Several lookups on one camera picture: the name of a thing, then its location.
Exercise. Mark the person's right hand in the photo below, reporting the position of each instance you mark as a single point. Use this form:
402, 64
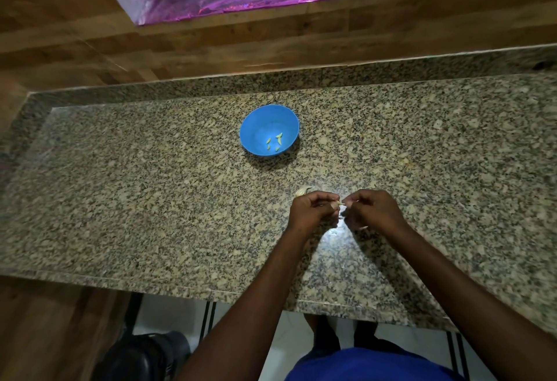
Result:
378, 213

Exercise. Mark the person's left hand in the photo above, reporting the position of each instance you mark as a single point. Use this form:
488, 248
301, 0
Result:
307, 215

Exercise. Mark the person's left thumb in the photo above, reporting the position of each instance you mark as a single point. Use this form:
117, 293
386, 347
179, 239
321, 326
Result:
333, 212

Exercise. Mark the person's right thumb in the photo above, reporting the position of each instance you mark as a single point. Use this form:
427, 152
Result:
350, 217

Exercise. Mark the person's left forearm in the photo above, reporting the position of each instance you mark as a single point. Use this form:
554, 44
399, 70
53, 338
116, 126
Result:
248, 311

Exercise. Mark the person's right forearm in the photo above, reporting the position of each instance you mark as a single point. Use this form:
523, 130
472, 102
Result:
474, 306

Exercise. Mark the garlic bulb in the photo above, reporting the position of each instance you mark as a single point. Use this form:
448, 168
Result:
303, 191

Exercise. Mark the blue plastic bowl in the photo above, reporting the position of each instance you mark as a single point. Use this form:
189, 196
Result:
265, 126

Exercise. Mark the person's right leg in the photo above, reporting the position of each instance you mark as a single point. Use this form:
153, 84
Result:
365, 333

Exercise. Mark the person's leg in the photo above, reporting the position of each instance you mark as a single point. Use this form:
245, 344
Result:
322, 333
365, 333

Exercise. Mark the person's left leg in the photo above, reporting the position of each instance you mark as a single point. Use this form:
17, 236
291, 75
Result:
322, 333

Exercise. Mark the person's blue shirt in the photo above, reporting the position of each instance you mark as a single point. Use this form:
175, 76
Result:
370, 365

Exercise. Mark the black round container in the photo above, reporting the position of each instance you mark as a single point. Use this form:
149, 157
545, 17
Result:
143, 357

